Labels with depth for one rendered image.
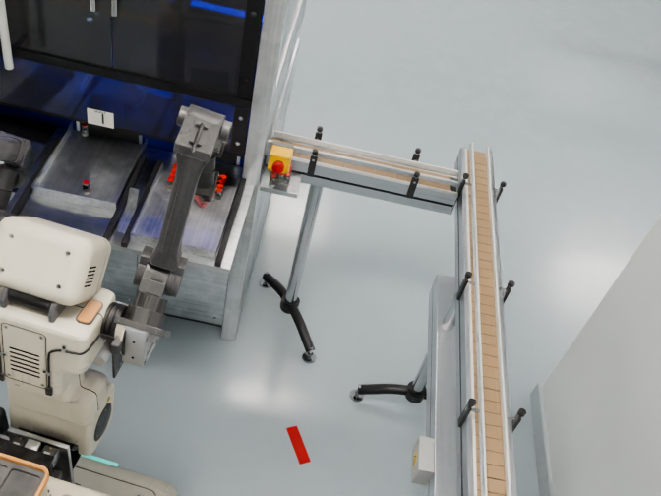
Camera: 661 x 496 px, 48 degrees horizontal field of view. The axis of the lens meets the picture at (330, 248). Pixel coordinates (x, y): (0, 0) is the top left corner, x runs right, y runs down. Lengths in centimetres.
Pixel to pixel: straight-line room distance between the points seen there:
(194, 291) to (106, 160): 70
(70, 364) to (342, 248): 214
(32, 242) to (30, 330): 19
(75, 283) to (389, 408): 179
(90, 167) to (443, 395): 138
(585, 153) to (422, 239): 148
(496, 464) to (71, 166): 159
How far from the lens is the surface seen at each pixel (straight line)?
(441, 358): 264
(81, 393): 198
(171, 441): 293
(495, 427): 207
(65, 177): 254
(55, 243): 164
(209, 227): 238
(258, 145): 244
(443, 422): 249
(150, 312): 170
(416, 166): 268
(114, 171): 256
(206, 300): 303
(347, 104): 459
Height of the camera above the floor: 256
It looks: 45 degrees down
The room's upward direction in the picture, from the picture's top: 15 degrees clockwise
